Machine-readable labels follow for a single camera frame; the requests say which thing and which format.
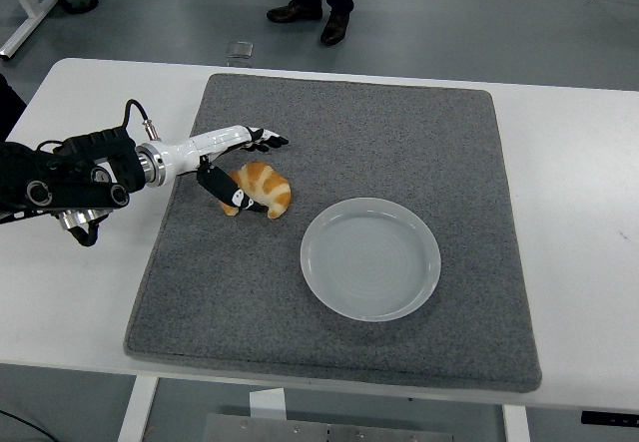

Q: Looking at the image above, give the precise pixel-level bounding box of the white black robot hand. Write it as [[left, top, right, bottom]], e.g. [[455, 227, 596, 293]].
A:
[[162, 125, 291, 214]]

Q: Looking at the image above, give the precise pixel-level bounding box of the orange croissant bread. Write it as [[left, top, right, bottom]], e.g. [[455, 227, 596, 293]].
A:
[[218, 161, 294, 221]]

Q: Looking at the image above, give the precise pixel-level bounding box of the grey round plate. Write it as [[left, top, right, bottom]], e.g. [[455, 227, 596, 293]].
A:
[[300, 197, 442, 322]]

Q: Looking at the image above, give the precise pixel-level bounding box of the grey metal plate with screws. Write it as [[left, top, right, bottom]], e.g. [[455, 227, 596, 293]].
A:
[[202, 412, 453, 442]]

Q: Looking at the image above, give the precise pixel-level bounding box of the square floor socket cover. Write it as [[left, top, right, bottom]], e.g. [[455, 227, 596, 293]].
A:
[[225, 41, 255, 68]]

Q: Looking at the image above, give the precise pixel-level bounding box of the grey felt mat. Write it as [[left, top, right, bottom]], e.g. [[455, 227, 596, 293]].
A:
[[123, 72, 544, 394]]

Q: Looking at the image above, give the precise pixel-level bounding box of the white paper sheet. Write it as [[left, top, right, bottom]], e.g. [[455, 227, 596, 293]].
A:
[[249, 387, 287, 421]]

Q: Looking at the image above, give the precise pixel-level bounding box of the white table leg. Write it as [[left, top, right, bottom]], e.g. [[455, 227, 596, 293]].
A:
[[117, 376, 161, 442], [501, 404, 531, 442]]

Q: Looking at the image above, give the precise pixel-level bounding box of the black table control box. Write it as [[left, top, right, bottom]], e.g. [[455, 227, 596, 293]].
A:
[[581, 410, 639, 426]]

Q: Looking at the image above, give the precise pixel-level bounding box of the white desk leg frame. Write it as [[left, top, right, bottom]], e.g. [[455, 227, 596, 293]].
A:
[[0, 0, 60, 62]]

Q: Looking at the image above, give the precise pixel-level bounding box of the thin black floor cable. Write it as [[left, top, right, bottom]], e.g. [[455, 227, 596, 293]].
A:
[[0, 409, 49, 442]]

